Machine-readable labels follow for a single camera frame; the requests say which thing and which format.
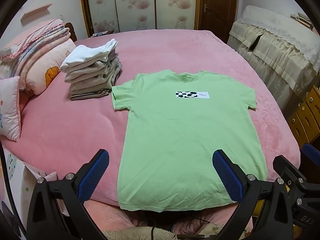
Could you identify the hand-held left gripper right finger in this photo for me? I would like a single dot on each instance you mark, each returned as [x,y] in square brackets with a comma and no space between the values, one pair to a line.
[227,175]

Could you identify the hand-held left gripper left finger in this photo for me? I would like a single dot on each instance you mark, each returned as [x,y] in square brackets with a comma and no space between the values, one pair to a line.
[95,172]

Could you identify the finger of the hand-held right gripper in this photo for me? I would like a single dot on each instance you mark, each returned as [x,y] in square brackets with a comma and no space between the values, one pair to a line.
[285,166]
[311,152]

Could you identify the green t-shirt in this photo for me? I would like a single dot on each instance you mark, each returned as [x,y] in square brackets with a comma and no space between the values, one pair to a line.
[175,142]

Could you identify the stack of folded clothes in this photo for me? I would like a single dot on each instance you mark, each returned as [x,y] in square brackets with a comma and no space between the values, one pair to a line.
[90,70]

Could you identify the yellow wooden drawer cabinet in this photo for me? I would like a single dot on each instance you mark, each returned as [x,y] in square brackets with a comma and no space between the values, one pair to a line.
[305,120]

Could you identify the pink bed blanket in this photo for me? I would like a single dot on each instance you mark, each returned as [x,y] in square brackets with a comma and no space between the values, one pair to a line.
[75,130]

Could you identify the person's beige fleece clothing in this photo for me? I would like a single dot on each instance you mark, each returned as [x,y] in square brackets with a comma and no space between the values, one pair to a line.
[130,235]

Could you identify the white dotted bag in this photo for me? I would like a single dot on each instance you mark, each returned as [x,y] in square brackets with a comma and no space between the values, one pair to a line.
[20,175]

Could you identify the cream lace furniture cover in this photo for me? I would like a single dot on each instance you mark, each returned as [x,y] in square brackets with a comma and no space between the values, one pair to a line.
[275,55]

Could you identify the pink embroidered cushion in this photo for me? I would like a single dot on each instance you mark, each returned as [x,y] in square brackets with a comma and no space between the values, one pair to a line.
[10,110]

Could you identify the pink pillow orange cartoon print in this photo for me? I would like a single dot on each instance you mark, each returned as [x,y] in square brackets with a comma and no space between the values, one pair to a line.
[57,62]

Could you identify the stack of books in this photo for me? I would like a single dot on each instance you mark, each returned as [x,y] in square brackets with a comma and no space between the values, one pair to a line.
[302,20]

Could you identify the small printed box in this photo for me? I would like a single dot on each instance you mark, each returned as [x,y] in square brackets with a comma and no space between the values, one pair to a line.
[101,33]

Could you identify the dark wooden headboard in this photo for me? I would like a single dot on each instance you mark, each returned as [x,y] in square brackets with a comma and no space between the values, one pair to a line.
[72,31]

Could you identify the folded pink blanket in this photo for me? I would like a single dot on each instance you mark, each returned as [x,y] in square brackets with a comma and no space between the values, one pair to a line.
[30,32]

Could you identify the dark wooden door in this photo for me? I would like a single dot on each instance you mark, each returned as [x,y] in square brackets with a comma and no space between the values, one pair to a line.
[220,7]

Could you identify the wardrobe with floral sliding doors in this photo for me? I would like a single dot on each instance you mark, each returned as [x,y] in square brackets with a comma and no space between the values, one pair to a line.
[140,5]

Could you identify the pink wall shelf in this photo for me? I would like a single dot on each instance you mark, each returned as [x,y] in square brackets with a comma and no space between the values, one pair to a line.
[36,11]

